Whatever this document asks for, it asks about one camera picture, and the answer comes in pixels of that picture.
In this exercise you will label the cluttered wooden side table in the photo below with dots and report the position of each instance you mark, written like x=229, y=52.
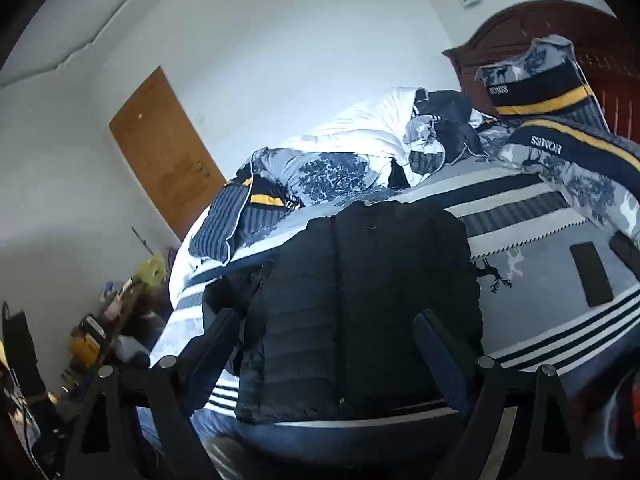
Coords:
x=115, y=320

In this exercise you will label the crumpled white and blue duvet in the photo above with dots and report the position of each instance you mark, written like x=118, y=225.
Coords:
x=360, y=125

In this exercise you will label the black puffer jacket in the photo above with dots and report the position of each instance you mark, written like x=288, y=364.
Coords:
x=350, y=285

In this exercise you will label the dark wooden headboard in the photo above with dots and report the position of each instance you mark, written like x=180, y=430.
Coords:
x=510, y=30

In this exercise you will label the wooden door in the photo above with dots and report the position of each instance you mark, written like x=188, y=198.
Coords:
x=160, y=150

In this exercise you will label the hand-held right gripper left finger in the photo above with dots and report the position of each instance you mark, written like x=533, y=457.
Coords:
x=220, y=332

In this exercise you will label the yellow container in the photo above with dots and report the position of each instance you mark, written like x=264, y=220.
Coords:
x=85, y=352

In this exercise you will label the thin metal pole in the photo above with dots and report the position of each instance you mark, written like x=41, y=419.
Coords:
x=140, y=240

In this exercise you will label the printed pillow with yellow band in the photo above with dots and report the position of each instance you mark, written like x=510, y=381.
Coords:
x=540, y=85
x=575, y=170

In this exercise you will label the black smartphone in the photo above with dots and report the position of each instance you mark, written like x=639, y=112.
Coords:
x=592, y=275
x=627, y=252

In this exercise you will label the bed with striped printed sheet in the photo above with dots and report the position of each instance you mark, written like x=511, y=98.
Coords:
x=540, y=270

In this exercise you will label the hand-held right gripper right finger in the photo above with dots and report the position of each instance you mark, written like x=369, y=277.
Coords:
x=440, y=355

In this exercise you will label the blue striped pillow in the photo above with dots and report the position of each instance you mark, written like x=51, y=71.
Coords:
x=220, y=225

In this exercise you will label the yellow plastic bag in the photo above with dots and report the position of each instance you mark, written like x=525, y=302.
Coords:
x=150, y=270

